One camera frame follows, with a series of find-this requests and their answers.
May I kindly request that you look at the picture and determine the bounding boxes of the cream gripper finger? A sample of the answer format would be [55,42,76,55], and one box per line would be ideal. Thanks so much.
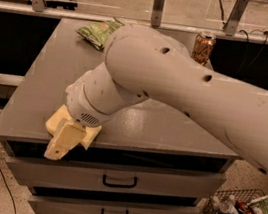
[43,142,69,161]

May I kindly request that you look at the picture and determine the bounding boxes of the yellow sponge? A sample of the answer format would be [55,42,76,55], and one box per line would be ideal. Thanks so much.
[45,105,101,150]

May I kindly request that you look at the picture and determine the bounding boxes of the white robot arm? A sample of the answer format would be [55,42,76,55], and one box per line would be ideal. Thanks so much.
[44,24,268,175]

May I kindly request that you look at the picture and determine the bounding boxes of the green jalapeno chip bag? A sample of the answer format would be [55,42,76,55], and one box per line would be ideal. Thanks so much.
[76,19,124,51]

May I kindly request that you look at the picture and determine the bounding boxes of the grey drawer cabinet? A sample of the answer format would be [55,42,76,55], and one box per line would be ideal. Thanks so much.
[0,18,237,214]

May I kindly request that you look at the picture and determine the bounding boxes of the gold soda can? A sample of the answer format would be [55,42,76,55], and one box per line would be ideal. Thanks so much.
[192,31,217,66]

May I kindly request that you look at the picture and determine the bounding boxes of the plastic bottle in basket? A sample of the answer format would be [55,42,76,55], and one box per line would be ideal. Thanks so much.
[210,194,239,214]

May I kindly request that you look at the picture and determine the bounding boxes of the top drawer black handle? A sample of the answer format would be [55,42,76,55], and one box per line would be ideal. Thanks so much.
[102,174,138,189]

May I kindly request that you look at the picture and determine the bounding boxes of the middle metal bracket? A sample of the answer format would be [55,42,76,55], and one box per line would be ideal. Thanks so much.
[150,0,165,27]

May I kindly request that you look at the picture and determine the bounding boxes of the right metal bracket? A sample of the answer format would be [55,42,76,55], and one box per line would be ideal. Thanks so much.
[223,0,250,36]

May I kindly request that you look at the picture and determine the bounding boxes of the black cable behind rail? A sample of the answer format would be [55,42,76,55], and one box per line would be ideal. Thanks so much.
[231,24,268,83]

